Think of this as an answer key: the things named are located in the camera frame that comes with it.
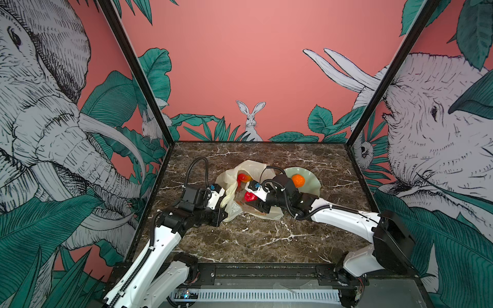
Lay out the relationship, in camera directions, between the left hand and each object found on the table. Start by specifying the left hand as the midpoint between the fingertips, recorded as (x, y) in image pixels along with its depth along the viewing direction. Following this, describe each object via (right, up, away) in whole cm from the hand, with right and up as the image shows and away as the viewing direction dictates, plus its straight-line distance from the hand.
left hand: (228, 213), depth 74 cm
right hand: (+8, +7, +3) cm, 11 cm away
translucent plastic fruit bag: (+2, +5, +1) cm, 6 cm away
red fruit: (+9, +6, +1) cm, 11 cm away
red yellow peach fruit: (+5, +11, +25) cm, 28 cm away
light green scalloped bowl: (+41, +7, +24) cm, 48 cm away
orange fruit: (+33, +10, +23) cm, 42 cm away
